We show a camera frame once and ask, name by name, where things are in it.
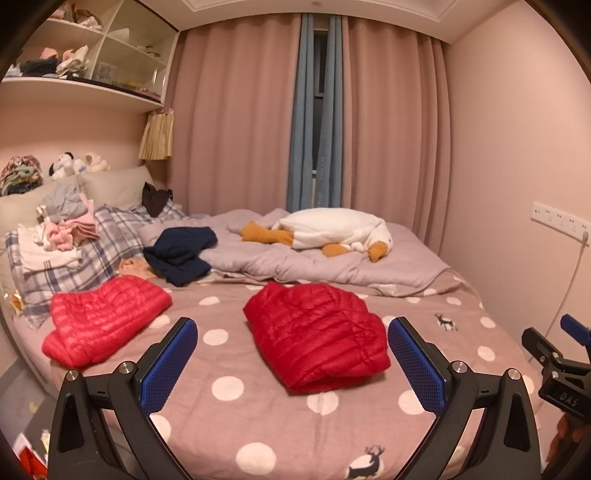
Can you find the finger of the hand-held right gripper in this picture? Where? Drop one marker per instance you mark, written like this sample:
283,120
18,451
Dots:
577,327
540,346

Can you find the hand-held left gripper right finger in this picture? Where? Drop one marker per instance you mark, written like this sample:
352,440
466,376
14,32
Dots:
415,364

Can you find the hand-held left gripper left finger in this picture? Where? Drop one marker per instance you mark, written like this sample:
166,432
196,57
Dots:
168,364

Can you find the white folded clothes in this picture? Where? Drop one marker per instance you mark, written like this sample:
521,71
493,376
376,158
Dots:
41,258

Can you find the pile of pink white clothes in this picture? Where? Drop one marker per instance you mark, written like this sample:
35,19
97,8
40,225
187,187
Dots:
18,207

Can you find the clothes pile on shelf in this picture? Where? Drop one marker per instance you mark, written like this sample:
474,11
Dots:
46,64

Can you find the person's right hand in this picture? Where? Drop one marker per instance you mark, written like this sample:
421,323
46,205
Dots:
570,434

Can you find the folded light red puffer jacket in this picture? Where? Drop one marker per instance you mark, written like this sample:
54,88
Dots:
101,314

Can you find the peach cloth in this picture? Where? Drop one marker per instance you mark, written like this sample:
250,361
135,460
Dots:
134,268

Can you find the navy blue garment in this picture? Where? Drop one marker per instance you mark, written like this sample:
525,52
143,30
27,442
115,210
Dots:
180,251

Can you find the plaid blanket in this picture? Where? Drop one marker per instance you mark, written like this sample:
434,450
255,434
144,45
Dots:
106,249

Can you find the lilac duvet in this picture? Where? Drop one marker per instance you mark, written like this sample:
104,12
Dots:
277,265

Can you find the white goose plush toy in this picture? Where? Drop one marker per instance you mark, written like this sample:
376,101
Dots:
332,230

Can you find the yellow crinkled wrapper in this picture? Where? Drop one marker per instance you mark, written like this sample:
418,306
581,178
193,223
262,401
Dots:
16,303

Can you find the red box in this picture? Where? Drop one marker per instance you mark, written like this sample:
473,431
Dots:
32,459

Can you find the black cloth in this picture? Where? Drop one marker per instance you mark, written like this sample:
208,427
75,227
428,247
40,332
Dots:
154,198

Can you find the beige pillow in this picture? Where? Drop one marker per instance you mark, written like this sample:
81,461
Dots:
120,187

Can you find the grey blue crumpled garment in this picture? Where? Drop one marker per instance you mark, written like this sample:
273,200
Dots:
64,201

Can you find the white plush bear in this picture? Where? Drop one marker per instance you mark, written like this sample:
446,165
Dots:
94,162

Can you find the black and white plush dog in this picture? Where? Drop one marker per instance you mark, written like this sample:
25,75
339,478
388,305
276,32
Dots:
62,166

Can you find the pleated lamp shade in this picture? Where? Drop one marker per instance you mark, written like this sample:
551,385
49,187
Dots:
157,136

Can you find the pink curtain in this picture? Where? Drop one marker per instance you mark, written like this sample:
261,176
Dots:
397,134
235,124

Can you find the floral cloth bundle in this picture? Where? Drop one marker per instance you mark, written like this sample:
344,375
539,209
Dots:
21,175

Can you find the blue curtain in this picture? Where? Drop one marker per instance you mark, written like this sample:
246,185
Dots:
302,129
332,129

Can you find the white wall socket strip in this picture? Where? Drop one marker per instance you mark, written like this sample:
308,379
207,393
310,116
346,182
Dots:
558,217

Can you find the white wall shelf unit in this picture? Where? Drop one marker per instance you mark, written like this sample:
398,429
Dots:
69,90

